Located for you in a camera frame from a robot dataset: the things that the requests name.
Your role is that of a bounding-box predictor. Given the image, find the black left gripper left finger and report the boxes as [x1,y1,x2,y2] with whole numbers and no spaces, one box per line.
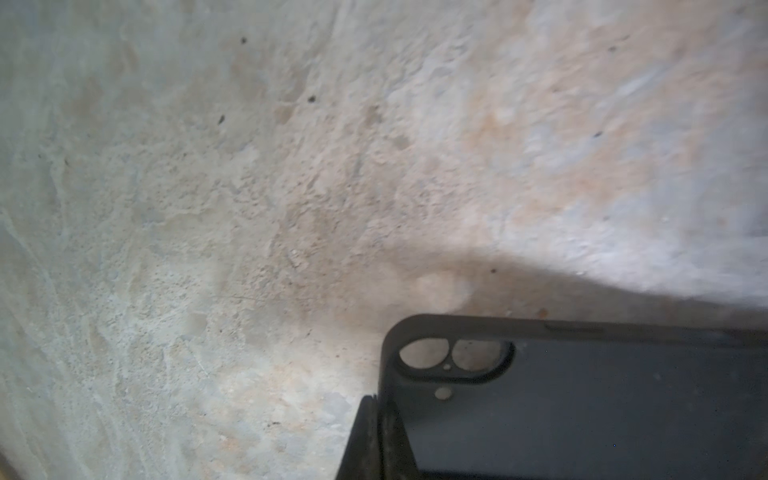
[335,395,380,480]

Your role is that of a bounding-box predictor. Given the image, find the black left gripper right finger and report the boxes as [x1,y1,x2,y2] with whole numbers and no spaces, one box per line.
[379,401,422,480]

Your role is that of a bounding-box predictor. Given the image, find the black phone case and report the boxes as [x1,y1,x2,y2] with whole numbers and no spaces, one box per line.
[378,315,767,479]

